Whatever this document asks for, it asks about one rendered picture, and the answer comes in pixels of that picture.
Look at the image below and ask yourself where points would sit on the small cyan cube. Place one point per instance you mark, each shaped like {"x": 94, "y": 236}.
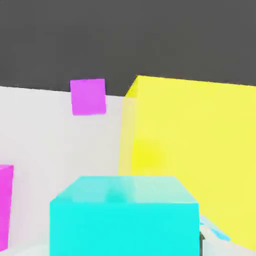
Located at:
{"x": 124, "y": 226}

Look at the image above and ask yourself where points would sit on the large yellow box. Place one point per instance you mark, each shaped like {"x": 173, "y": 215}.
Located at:
{"x": 192, "y": 144}

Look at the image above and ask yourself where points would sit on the small purple cube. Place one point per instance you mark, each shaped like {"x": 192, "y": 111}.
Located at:
{"x": 88, "y": 97}

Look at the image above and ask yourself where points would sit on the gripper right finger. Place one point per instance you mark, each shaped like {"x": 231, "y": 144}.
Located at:
{"x": 224, "y": 248}

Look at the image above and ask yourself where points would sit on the small magenta cube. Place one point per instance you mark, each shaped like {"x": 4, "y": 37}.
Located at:
{"x": 5, "y": 204}

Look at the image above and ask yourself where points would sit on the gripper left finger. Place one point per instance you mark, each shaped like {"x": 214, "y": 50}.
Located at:
{"x": 38, "y": 251}

